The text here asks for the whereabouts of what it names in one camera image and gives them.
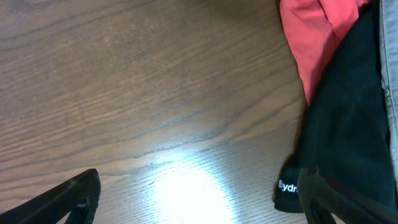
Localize red garment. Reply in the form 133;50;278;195
280;0;371;103

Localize grey trousers in pile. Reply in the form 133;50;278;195
379;0;397;177

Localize black garment with white logo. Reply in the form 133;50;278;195
274;1;397;213

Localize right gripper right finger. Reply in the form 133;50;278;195
297;169;397;224

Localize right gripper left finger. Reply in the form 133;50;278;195
1;169;101;224

